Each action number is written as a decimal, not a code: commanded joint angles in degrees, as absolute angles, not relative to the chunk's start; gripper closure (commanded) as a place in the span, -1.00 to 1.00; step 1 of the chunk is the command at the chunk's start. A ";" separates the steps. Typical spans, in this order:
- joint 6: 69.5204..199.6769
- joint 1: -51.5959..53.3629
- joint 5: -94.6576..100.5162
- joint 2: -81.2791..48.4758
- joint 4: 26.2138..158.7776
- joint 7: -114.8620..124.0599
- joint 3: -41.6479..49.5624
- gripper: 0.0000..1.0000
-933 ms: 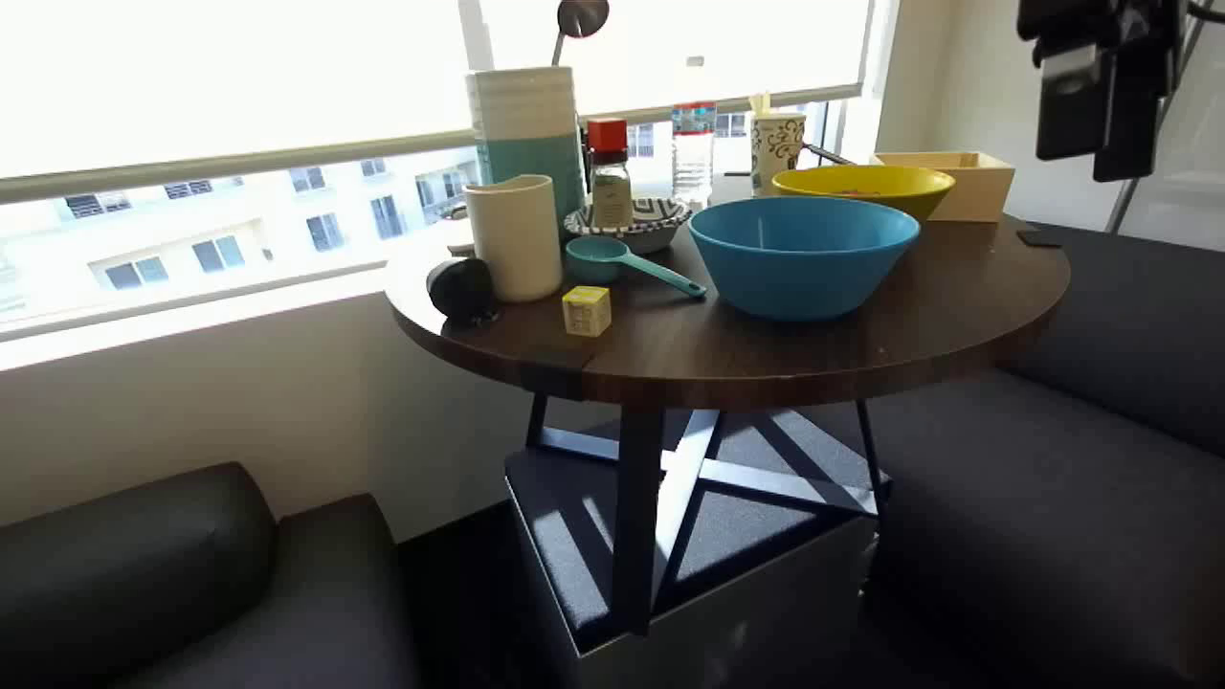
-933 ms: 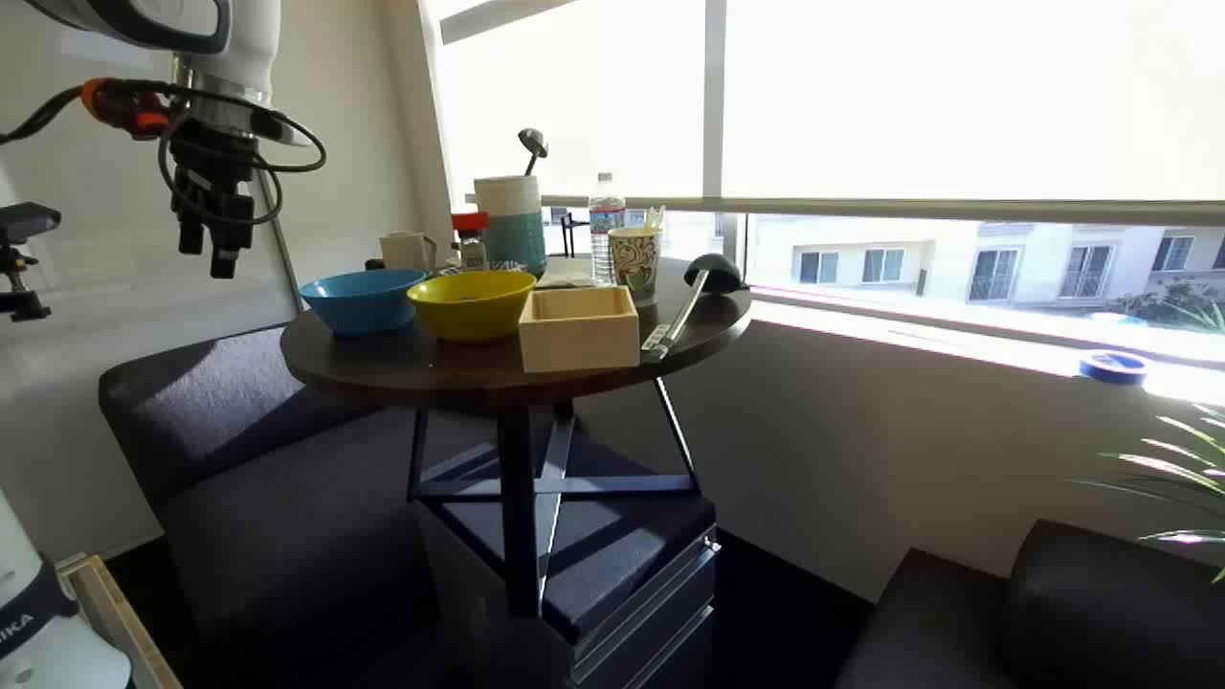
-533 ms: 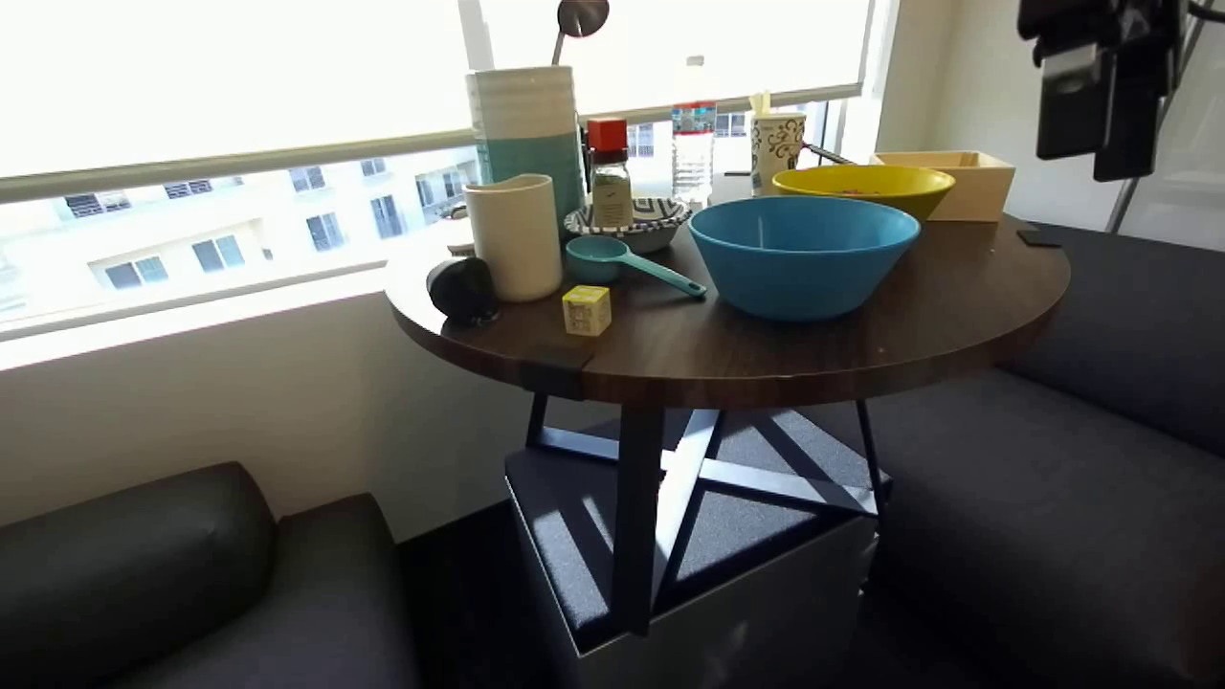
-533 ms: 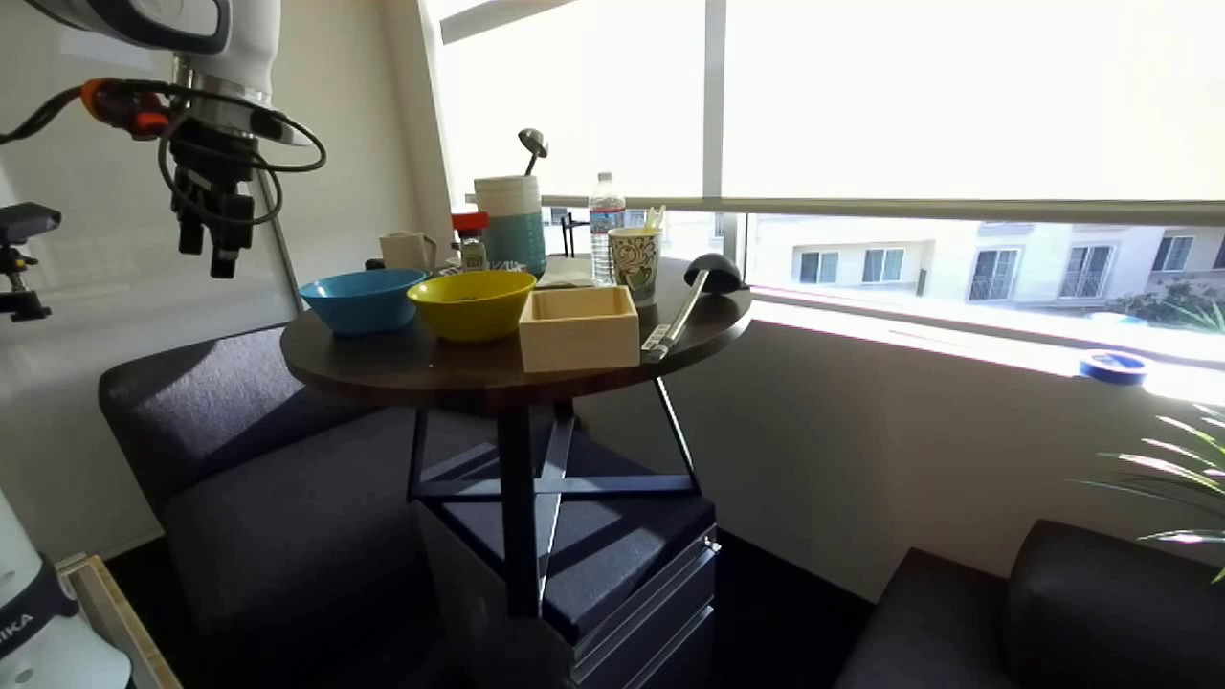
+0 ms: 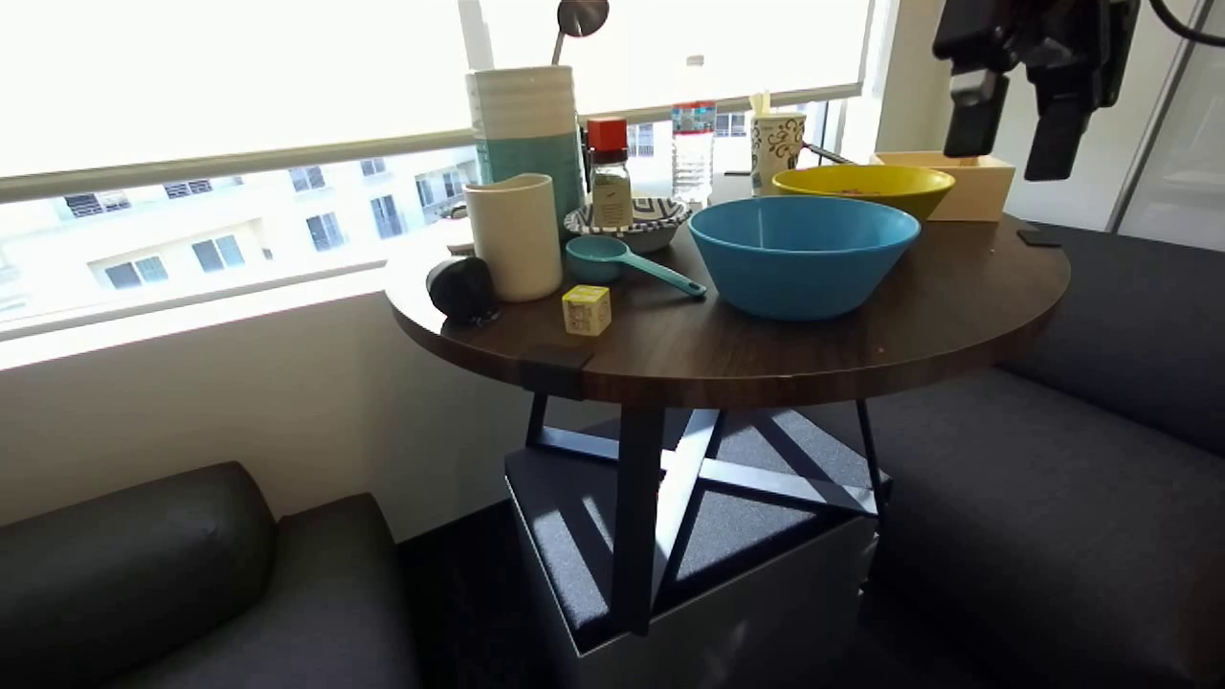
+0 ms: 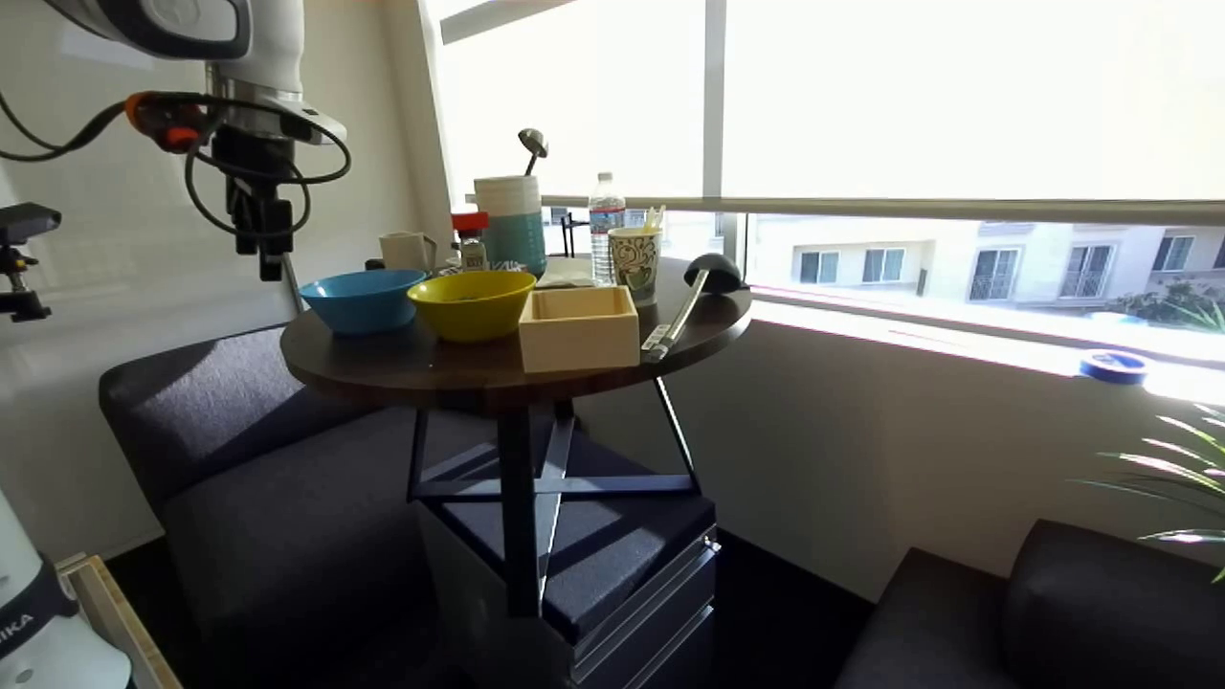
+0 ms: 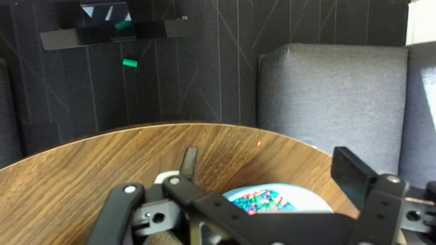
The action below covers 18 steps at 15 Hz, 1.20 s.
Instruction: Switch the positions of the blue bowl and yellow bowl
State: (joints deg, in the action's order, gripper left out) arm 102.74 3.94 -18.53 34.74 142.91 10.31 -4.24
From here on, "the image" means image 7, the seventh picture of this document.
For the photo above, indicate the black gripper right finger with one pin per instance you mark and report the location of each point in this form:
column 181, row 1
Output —
column 382, row 205

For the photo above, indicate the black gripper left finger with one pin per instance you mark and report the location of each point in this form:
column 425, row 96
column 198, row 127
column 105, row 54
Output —
column 123, row 213

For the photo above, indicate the blue plastic bowl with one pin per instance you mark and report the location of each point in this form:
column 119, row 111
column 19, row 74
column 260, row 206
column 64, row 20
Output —
column 314, row 202

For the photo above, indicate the round dark wood table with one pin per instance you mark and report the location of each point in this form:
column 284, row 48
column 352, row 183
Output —
column 90, row 172

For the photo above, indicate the black chair left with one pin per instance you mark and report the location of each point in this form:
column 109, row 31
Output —
column 331, row 100

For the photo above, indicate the colourful gravel pile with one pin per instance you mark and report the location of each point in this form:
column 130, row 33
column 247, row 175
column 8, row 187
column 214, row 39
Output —
column 266, row 201

